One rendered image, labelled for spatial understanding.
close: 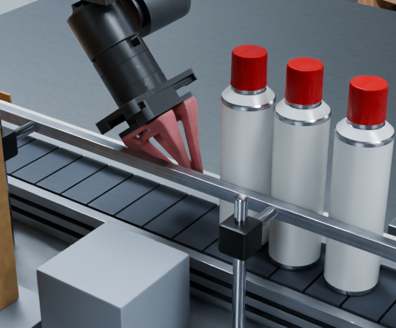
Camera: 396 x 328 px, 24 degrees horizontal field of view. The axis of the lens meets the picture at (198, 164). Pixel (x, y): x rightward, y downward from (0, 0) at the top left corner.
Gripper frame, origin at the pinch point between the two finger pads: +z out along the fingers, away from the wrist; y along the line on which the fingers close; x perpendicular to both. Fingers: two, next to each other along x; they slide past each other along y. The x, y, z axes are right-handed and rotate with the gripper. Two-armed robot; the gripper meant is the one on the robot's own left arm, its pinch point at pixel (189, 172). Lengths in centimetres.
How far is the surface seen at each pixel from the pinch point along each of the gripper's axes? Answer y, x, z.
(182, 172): -4.1, -3.3, -0.7
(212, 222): 0.9, 1.8, 5.8
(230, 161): -2.5, -7.9, 0.7
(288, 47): 59, 25, -6
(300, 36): 64, 25, -7
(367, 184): -1.9, -19.9, 7.9
